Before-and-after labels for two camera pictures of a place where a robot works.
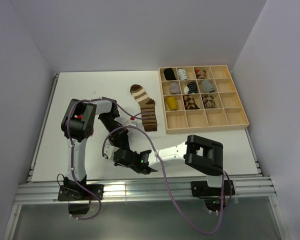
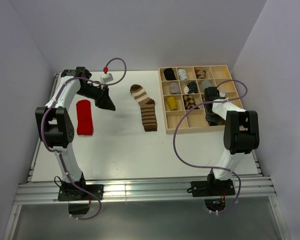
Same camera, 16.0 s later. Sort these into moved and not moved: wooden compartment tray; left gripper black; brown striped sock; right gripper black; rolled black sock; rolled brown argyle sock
Moved: right gripper black; left gripper black
Not moved: rolled brown argyle sock; brown striped sock; rolled black sock; wooden compartment tray
